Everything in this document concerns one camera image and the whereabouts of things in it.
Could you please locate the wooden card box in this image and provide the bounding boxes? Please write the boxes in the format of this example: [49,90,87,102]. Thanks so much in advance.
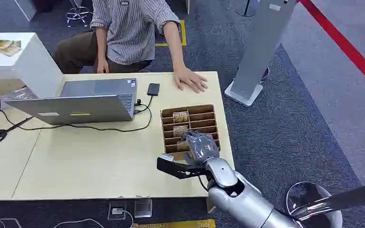
[160,104,221,161]

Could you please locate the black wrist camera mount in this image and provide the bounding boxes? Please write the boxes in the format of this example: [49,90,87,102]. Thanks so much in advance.
[156,153,209,181]

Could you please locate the black scissors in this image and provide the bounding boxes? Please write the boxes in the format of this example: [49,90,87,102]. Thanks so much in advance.
[0,116,35,145]

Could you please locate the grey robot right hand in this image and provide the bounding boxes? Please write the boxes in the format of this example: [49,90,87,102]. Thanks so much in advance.
[185,130,220,164]

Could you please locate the chrome chair base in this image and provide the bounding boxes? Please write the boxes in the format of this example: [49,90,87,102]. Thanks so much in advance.
[66,0,94,28]

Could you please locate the dark grey bar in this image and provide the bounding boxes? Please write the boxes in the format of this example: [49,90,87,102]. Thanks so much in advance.
[290,180,365,221]

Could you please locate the short black cable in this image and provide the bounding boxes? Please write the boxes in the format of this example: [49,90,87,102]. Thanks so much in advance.
[134,95,154,109]

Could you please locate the white floor cable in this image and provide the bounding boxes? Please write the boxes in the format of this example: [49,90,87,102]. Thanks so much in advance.
[0,217,23,228]
[52,210,134,228]

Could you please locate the black pole with round base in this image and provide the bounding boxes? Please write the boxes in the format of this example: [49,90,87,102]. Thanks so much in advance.
[235,0,260,18]

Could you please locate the yellow floor mat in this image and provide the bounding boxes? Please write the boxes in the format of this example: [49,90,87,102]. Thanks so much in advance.
[131,218,217,228]

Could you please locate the pile of printed cards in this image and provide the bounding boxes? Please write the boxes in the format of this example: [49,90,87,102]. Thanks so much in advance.
[0,39,22,57]

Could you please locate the long black cable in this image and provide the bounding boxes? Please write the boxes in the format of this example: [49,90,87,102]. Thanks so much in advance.
[0,92,153,133]

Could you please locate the person's hand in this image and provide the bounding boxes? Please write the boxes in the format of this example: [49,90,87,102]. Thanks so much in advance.
[173,66,209,94]
[96,57,110,74]

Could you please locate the white furniture corner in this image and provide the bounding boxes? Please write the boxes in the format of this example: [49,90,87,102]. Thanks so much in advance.
[13,0,38,22]

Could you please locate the clear plastic bag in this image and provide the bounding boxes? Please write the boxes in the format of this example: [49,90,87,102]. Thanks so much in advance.
[0,86,39,111]

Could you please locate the small black flat device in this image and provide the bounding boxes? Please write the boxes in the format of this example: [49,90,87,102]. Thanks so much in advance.
[146,83,161,97]

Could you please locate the silver laptop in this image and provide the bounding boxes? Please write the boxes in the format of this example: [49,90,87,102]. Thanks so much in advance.
[4,78,138,126]

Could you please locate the metal floor plate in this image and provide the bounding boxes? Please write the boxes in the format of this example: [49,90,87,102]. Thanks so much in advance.
[134,199,154,219]

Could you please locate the red floor tape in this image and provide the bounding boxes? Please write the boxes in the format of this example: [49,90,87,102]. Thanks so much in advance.
[298,0,365,97]

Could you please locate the person's right hand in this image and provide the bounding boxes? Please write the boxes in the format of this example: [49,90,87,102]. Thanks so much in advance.
[96,57,110,74]

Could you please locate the yellow floor tape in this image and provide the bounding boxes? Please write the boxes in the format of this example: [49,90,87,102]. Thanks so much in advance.
[154,19,188,48]

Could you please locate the round chrome base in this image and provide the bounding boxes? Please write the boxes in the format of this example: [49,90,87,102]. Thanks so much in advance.
[284,181,344,228]

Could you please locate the grey pillar stand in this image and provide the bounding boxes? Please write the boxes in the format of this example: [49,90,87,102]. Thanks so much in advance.
[224,0,298,108]

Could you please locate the white cabinet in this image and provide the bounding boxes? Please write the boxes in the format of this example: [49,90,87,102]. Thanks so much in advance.
[0,32,65,99]

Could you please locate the floor socket box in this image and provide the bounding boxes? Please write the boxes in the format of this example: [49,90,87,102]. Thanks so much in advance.
[107,202,127,221]

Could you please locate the person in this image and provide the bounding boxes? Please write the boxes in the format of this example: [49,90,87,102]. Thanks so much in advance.
[53,0,209,94]

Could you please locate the person's left hand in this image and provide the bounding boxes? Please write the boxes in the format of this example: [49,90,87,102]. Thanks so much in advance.
[173,66,209,94]

